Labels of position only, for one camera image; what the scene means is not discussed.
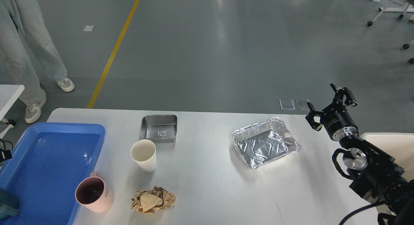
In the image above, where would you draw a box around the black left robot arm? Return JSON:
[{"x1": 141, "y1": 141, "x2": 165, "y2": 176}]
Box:
[{"x1": 0, "y1": 139, "x2": 14, "y2": 166}]

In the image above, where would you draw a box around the white paper cup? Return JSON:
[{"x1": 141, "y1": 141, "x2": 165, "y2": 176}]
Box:
[{"x1": 130, "y1": 139, "x2": 157, "y2": 173}]

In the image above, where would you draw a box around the aluminium foil tray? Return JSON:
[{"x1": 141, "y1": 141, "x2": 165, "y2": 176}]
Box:
[{"x1": 232, "y1": 117, "x2": 301, "y2": 169}]

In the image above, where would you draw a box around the stainless steel rectangular container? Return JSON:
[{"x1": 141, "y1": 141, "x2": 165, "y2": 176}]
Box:
[{"x1": 139, "y1": 114, "x2": 178, "y2": 143}]

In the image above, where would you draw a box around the white wheeled frame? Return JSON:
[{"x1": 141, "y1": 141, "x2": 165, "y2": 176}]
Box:
[{"x1": 367, "y1": 0, "x2": 414, "y2": 63}]

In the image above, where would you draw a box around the crumpled brown paper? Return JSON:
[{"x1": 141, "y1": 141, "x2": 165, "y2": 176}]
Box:
[{"x1": 131, "y1": 186, "x2": 176, "y2": 214}]

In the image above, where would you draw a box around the blue plastic tray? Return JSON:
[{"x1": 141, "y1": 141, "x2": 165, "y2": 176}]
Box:
[{"x1": 1, "y1": 123, "x2": 105, "y2": 225}]

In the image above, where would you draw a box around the clear floor plate right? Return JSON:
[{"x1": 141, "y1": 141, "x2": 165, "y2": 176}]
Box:
[{"x1": 296, "y1": 99, "x2": 310, "y2": 110}]

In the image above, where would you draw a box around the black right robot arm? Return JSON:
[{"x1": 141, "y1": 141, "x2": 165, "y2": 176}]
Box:
[{"x1": 305, "y1": 84, "x2": 414, "y2": 225}]

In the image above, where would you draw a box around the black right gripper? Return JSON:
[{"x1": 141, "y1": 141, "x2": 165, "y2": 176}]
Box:
[{"x1": 305, "y1": 84, "x2": 358, "y2": 141}]

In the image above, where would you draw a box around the white side table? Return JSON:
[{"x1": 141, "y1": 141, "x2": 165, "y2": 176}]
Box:
[{"x1": 0, "y1": 84, "x2": 25, "y2": 138}]

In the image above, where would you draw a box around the pink ribbed mug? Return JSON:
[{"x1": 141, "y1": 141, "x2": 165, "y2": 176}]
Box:
[{"x1": 74, "y1": 172, "x2": 114, "y2": 213}]

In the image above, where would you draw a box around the person in grey trousers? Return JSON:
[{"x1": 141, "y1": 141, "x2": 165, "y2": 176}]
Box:
[{"x1": 0, "y1": 0, "x2": 74, "y2": 124}]

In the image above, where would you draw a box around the teal sponge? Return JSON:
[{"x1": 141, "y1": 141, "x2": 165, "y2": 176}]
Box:
[{"x1": 0, "y1": 188, "x2": 20, "y2": 220}]

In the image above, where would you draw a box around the clear floor plate left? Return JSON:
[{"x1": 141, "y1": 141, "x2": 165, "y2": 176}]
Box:
[{"x1": 279, "y1": 99, "x2": 296, "y2": 110}]

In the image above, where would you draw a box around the cream plastic bin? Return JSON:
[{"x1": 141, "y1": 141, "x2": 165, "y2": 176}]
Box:
[{"x1": 361, "y1": 132, "x2": 414, "y2": 181}]

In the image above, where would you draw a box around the clear floor plate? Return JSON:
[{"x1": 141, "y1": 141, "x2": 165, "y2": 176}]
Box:
[
  {"x1": 296, "y1": 99, "x2": 310, "y2": 110},
  {"x1": 279, "y1": 99, "x2": 296, "y2": 110}
]

